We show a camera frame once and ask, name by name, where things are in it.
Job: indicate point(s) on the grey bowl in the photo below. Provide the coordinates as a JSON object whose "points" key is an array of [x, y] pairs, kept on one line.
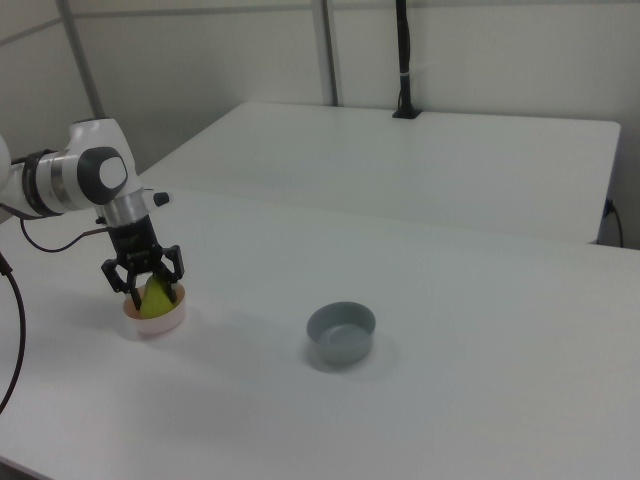
{"points": [[342, 337]]}

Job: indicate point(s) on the black pole with clamp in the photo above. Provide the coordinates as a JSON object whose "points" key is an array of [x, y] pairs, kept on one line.
{"points": [[404, 50]]}

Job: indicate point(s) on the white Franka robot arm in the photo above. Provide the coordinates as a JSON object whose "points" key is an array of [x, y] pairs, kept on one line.
{"points": [[75, 175]]}

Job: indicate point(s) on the green pear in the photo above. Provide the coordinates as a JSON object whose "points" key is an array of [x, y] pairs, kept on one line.
{"points": [[156, 302]]}

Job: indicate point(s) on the pink bowl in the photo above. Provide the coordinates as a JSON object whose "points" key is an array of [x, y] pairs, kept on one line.
{"points": [[160, 325]]}

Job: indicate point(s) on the metal partition post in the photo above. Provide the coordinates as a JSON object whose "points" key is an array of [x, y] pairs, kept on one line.
{"points": [[330, 50], [82, 60]]}

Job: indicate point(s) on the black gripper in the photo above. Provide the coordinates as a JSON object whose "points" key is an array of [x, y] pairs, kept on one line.
{"points": [[132, 240]]}

